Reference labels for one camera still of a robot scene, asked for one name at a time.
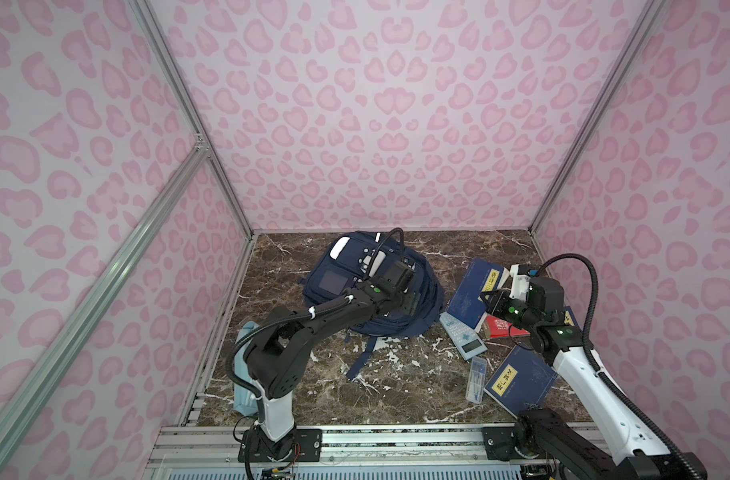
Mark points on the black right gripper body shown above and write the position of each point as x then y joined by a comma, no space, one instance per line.
514,310

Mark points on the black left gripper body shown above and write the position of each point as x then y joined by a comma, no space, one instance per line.
405,301

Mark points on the blue book yellow label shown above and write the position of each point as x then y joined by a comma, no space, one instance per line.
521,382
570,318
466,305

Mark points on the navy blue student backpack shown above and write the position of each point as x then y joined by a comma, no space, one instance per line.
346,269

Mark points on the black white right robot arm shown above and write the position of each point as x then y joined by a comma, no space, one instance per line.
636,448

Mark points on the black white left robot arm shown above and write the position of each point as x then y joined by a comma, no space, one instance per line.
271,361

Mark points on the grey blue calculator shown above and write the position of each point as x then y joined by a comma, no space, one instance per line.
464,338

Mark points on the clear plastic pen case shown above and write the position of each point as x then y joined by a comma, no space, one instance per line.
476,380

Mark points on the light blue pencil pouch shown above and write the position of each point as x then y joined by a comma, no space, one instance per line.
245,402

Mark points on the aluminium corner frame post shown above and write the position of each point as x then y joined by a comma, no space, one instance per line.
147,21

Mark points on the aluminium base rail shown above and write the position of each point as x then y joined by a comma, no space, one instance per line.
423,451

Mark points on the right aluminium corner post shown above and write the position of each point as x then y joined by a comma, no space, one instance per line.
644,27

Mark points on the diagonal aluminium frame bar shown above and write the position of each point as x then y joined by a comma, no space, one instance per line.
19,414

